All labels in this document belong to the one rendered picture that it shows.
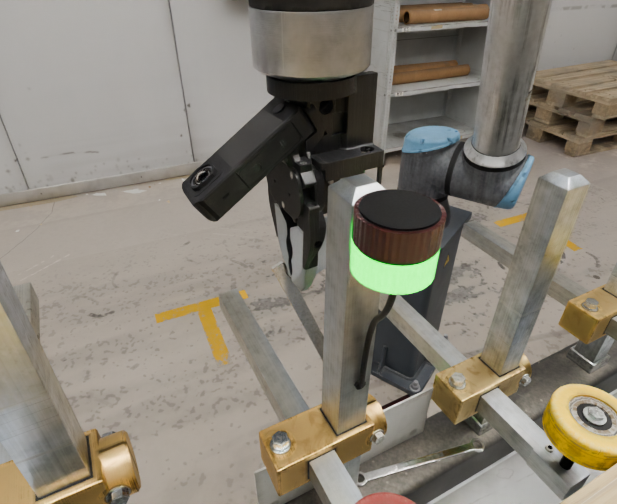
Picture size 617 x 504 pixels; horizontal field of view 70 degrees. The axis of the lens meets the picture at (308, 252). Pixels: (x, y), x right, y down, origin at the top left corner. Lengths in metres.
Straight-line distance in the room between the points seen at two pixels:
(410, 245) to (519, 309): 0.32
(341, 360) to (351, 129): 0.20
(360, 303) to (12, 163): 2.87
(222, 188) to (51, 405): 0.18
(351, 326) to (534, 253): 0.24
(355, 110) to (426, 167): 0.90
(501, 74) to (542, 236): 0.60
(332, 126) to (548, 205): 0.25
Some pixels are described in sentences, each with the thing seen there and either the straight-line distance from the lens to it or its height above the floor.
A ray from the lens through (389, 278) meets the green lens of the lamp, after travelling 0.29.
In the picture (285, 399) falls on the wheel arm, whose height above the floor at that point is 0.86.
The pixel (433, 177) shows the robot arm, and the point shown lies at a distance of 1.27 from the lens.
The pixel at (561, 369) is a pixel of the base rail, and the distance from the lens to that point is 0.89.
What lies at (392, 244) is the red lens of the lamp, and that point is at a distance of 0.28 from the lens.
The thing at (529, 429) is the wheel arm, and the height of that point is 0.82.
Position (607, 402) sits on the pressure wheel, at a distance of 0.57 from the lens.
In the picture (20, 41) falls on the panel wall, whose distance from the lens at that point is 2.95.
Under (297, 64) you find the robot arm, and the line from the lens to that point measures 0.33.
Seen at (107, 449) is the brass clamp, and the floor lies 0.97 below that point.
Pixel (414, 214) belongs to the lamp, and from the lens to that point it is 0.29.
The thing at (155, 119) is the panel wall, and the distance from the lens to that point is 3.05.
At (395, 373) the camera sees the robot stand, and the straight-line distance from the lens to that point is 1.69.
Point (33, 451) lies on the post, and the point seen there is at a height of 1.02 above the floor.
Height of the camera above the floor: 1.29
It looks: 35 degrees down
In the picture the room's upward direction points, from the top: straight up
